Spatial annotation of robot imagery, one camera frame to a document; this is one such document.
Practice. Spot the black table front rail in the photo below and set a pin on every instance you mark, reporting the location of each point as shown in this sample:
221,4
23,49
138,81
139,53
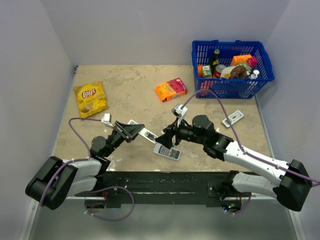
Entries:
207,188

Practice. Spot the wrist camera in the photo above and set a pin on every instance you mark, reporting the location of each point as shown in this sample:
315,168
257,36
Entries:
180,112
107,120

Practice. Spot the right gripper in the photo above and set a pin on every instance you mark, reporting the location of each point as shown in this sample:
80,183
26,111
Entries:
166,139

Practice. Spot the orange pink box in basket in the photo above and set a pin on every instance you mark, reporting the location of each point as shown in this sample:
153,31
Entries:
248,61

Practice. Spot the orange pink sponge box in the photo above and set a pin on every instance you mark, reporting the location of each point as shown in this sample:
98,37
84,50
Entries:
171,89

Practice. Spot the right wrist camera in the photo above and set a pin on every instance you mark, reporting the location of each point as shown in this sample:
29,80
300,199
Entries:
180,112

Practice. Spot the blue plastic basket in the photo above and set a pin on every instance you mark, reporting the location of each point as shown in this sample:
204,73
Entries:
203,51

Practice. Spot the grey-faced remote control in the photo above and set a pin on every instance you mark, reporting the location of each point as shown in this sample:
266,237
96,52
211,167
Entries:
169,153

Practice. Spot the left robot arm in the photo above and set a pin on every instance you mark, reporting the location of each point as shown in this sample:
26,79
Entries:
58,179

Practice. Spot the yellow Lays chips bag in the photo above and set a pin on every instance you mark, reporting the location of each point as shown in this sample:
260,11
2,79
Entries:
90,98

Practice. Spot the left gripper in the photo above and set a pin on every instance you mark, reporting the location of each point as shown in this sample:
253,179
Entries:
128,131

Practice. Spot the green yellow carton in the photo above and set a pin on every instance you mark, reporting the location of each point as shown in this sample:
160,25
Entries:
206,71

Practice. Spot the black battery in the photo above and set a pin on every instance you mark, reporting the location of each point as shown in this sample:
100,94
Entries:
151,136

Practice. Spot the white long remote control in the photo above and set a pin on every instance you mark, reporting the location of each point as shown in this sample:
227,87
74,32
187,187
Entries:
144,132

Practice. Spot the dark glass bottle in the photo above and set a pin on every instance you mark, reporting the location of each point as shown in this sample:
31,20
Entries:
214,61

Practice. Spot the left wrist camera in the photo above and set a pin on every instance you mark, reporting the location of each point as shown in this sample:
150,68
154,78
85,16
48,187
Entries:
107,120

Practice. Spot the small white remote control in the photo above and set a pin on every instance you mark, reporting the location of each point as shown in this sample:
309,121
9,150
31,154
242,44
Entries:
233,118

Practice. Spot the brown snack packet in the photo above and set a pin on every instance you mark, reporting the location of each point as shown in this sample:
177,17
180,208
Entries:
235,72

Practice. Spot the white bottle cap item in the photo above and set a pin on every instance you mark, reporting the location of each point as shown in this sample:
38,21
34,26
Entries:
254,75

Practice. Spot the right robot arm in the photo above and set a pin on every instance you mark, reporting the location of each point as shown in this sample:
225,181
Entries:
287,182

